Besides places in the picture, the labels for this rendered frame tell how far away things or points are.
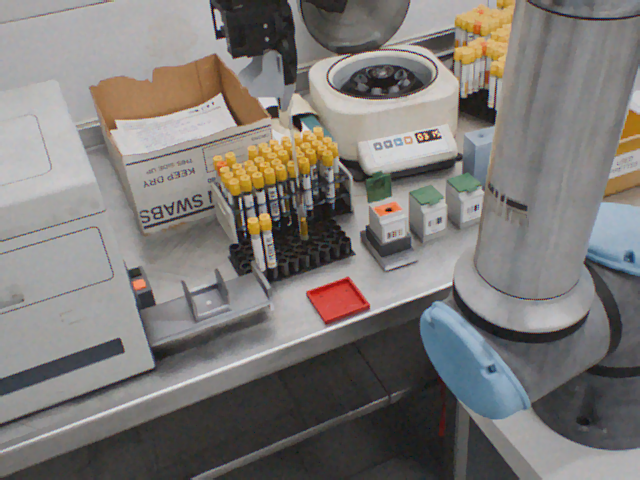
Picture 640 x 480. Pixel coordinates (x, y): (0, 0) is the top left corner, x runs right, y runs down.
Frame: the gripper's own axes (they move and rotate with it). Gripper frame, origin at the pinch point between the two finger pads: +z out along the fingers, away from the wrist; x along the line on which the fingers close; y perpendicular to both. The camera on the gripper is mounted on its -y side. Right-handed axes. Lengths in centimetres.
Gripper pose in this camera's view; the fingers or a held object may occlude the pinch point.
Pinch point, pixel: (286, 99)
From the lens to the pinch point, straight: 98.4
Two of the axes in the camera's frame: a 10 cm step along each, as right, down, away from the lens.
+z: 0.8, 7.9, 6.1
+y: -9.2, 2.9, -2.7
